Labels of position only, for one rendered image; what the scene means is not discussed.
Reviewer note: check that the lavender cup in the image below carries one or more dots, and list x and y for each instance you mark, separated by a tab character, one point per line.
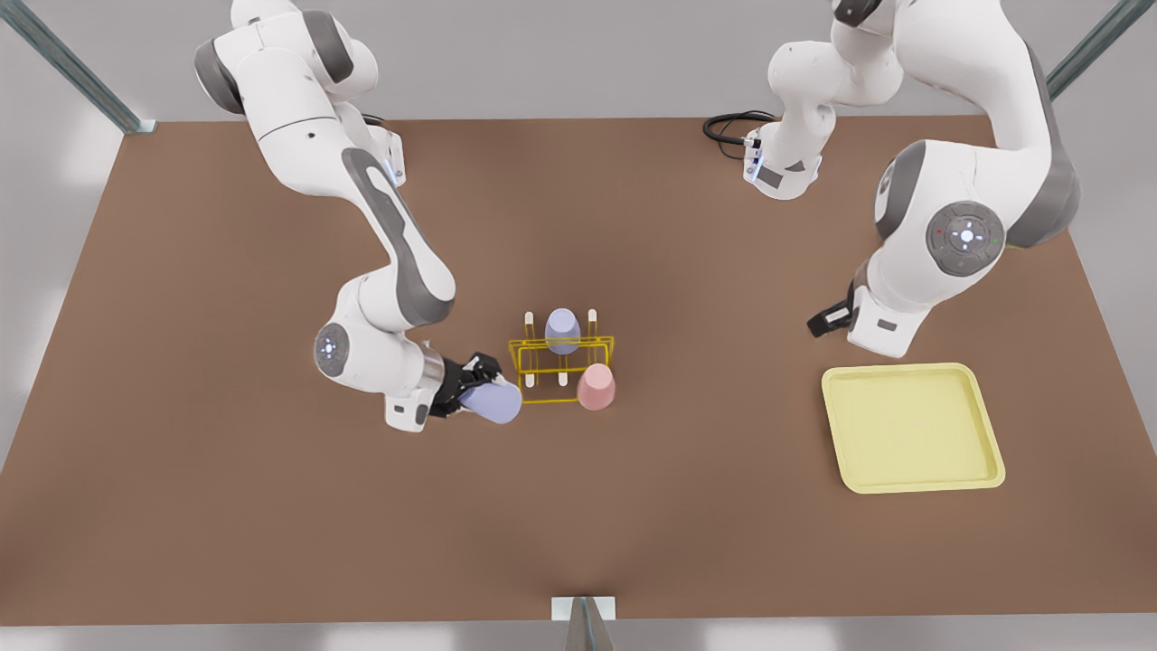
562	330
493	400

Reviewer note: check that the silver frame post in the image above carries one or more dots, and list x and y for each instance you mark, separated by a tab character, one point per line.
77	68
586	624
1089	45

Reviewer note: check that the yellow square tray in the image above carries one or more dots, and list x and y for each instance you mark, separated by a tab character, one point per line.
911	427

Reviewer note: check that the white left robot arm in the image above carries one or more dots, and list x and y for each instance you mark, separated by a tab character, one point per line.
958	181

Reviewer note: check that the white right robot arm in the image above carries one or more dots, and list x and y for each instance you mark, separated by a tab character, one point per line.
398	235

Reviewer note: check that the pink cup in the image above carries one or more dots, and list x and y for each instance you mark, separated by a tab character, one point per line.
597	386

